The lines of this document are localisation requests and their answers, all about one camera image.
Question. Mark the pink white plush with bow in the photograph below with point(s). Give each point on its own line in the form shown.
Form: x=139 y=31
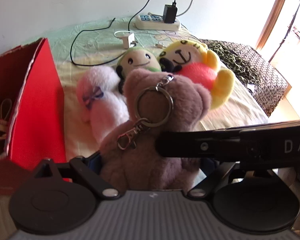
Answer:
x=103 y=107

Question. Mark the leopard print scarf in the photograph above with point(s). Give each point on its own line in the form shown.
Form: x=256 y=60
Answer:
x=241 y=68

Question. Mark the white usb charger plug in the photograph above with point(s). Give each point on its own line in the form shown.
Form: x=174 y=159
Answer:
x=129 y=40

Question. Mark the black power adapter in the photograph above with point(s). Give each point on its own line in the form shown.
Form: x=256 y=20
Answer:
x=169 y=14

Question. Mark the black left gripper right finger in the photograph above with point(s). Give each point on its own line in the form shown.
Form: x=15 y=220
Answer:
x=211 y=181

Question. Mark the mauve plush teddy bear keychain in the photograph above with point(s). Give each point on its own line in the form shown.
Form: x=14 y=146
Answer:
x=157 y=102

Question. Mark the patterned brown blanket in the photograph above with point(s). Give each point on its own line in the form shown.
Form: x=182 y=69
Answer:
x=271 y=87

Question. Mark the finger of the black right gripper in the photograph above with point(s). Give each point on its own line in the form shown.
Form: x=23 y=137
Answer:
x=219 y=144

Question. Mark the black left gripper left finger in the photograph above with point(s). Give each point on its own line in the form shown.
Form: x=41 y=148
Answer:
x=87 y=171

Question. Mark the yellow pink plush bear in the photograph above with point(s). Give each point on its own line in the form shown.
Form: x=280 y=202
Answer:
x=201 y=65

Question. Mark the white power strip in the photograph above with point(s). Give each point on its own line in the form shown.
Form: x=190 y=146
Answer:
x=152 y=22

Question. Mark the green plush pea doll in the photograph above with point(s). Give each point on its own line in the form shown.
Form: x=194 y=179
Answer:
x=135 y=58

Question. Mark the red cardboard box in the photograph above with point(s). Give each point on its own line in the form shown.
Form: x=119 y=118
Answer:
x=35 y=127

